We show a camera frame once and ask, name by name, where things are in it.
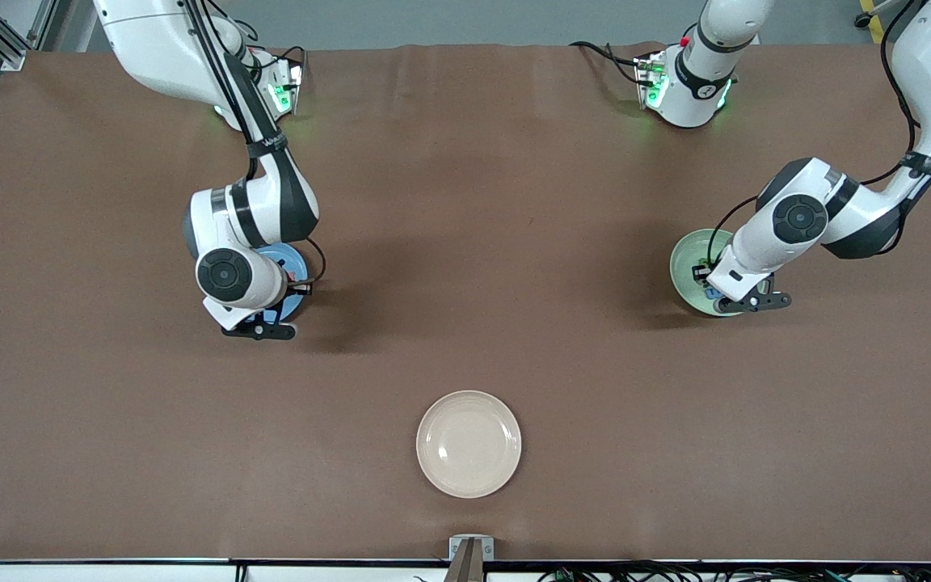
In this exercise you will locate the green plate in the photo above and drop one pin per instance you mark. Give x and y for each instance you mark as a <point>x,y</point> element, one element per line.
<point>685,267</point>

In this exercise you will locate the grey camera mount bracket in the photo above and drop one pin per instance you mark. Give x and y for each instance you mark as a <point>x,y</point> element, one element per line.
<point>471,550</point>

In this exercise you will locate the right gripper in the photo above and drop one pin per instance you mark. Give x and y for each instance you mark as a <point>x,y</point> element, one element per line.
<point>294,284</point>

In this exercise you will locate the blue plate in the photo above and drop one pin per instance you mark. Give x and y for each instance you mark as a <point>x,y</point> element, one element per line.
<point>294,259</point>

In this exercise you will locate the beige plate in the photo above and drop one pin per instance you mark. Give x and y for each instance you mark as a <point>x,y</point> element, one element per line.
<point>469,444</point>

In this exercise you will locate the white table edge rail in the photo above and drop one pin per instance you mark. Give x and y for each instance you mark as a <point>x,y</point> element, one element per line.
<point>94,572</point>

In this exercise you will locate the black caster wheel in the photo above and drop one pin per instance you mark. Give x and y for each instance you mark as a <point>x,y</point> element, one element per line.
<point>862,20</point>

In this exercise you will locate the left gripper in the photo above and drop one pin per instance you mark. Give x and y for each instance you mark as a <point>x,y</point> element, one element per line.
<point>709,270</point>

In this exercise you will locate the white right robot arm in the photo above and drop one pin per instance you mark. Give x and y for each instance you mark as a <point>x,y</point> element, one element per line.
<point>150,48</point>

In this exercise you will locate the brown table cover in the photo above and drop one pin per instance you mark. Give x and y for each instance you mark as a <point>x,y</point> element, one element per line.
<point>110,444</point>

